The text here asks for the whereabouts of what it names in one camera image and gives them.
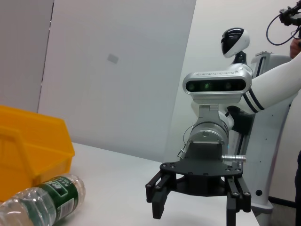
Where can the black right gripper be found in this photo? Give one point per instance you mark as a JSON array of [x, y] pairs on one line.
[[204, 169]]

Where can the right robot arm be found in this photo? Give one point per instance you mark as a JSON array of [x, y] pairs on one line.
[[270, 87]]

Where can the clear bottle green label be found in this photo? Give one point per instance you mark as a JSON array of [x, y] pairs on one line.
[[35, 202]]

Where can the white black robot head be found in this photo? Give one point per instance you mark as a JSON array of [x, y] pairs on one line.
[[235, 40]]

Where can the yellow plastic bin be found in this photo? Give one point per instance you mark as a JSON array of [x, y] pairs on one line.
[[35, 141]]

